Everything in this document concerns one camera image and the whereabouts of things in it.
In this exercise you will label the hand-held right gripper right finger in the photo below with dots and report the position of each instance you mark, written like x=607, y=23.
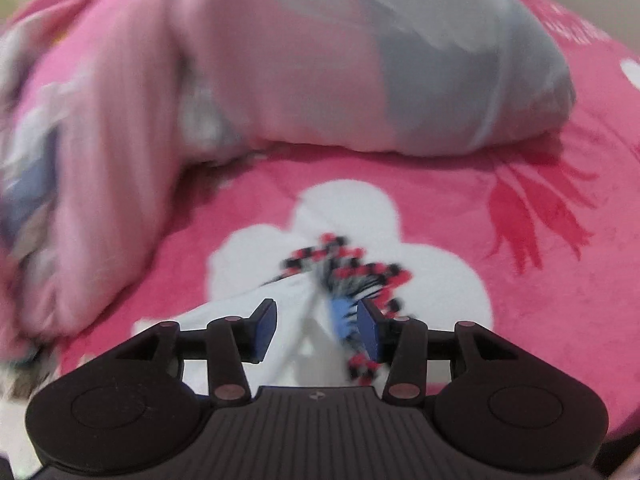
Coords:
x=367, y=332

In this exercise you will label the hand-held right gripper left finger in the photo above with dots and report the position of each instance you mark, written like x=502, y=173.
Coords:
x=265, y=330

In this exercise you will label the pink floral blanket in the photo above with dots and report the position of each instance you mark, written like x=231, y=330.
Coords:
x=500, y=200

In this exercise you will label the pink and grey comforter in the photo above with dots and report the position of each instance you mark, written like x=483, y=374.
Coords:
x=300, y=60

